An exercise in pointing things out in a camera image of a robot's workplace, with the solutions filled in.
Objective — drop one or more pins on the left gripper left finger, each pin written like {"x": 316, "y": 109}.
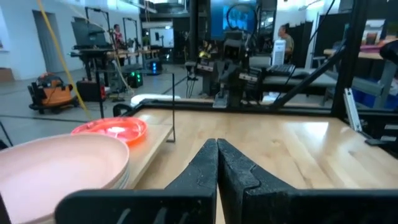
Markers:
{"x": 199, "y": 177}

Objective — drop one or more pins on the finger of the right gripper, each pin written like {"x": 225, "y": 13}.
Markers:
{"x": 236, "y": 98}
{"x": 221, "y": 99}

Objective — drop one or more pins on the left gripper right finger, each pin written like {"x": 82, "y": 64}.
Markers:
{"x": 239, "y": 186}

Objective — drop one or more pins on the orange transparent plate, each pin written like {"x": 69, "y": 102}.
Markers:
{"x": 138, "y": 143}

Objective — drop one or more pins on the beige matte plate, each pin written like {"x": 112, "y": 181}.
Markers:
{"x": 126, "y": 175}

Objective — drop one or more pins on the pink transparent plate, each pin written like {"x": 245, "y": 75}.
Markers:
{"x": 109, "y": 129}

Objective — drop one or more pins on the pink matte plate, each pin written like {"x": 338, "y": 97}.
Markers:
{"x": 56, "y": 174}

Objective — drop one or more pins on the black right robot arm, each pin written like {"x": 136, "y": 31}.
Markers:
{"x": 234, "y": 49}

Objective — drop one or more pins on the black perforated computer case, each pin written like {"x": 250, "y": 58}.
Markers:
{"x": 281, "y": 69}

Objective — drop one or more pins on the white tower appliance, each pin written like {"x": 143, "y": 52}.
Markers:
{"x": 279, "y": 53}

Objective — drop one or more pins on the large blue screen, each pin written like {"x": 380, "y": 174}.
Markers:
{"x": 219, "y": 18}

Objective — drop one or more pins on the person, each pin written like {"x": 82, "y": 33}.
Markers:
{"x": 287, "y": 42}
{"x": 118, "y": 35}

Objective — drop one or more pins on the white lined bin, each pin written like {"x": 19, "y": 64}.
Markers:
{"x": 155, "y": 99}

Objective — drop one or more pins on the grey cart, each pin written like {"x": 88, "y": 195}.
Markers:
{"x": 311, "y": 81}

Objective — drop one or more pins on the computer with green lights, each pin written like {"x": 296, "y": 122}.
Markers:
{"x": 135, "y": 79}

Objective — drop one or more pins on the silver aluminium bar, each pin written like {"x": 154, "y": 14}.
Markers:
{"x": 353, "y": 109}

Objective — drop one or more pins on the black box with red mark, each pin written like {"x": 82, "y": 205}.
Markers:
{"x": 90, "y": 90}

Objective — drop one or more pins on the wooden table with grey legs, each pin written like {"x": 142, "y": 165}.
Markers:
{"x": 370, "y": 56}

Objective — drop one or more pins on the black monitor on stand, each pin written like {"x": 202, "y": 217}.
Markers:
{"x": 88, "y": 32}

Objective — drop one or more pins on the orange shop vacuum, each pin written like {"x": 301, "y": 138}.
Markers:
{"x": 54, "y": 93}

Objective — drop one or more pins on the cardboard box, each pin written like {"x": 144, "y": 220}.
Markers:
{"x": 6, "y": 74}

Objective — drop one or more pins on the black metal rig frame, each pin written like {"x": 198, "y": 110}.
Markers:
{"x": 351, "y": 46}

